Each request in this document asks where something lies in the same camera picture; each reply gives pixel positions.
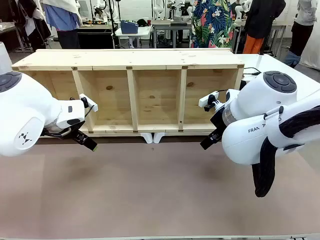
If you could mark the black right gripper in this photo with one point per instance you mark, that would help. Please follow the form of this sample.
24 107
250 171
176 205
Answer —
218 122

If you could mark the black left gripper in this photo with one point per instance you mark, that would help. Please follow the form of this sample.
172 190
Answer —
65 133

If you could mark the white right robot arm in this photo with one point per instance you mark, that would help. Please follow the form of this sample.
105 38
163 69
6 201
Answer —
250 140

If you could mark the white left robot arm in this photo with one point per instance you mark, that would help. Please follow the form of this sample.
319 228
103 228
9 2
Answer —
25 112

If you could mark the white plastic shelf foot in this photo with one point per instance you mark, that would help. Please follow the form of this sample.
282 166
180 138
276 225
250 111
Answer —
158 137
147 137

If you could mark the long wooden shelf box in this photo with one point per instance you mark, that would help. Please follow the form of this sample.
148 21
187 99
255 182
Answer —
155 100

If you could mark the blue denim cloth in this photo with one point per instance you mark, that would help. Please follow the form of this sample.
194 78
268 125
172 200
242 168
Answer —
292 59

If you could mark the white background table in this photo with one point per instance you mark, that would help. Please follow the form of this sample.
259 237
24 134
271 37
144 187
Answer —
132 35

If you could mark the person in floral shirt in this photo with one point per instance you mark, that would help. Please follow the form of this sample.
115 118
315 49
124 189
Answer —
212 22

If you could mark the grey background table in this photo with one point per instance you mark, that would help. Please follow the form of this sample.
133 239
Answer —
172 25

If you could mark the blue box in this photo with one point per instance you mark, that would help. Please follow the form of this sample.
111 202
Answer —
128 27

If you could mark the black tripod pole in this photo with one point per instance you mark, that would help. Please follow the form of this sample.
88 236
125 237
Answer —
113 22

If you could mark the person in blue shirt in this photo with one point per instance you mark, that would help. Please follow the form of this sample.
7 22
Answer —
62 17

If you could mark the person in black jacket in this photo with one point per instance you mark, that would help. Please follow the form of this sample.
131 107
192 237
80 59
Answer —
37 22

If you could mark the person with orange trousers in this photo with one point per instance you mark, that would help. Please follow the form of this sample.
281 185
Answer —
262 17

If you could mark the person in grey shirt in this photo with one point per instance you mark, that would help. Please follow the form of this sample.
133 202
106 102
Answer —
303 25

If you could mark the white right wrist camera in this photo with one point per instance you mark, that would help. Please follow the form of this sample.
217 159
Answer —
208 99

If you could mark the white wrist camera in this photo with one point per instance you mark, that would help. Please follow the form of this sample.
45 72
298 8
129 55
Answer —
208 99
88 101

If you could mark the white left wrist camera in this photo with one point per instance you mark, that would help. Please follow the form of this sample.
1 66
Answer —
88 101

